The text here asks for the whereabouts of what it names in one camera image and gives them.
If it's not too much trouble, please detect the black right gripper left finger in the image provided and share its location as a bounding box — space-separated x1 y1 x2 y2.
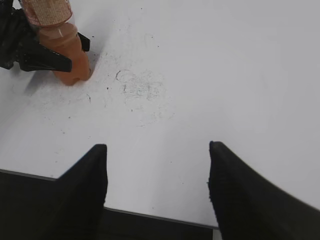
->
0 144 108 240

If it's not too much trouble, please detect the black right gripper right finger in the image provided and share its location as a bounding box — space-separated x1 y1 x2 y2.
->
208 141 320 240

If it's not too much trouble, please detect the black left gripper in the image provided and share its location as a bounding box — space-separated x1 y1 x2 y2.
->
0 0 90 73

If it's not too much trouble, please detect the orange soda plastic bottle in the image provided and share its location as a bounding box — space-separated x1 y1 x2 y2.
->
19 0 91 86

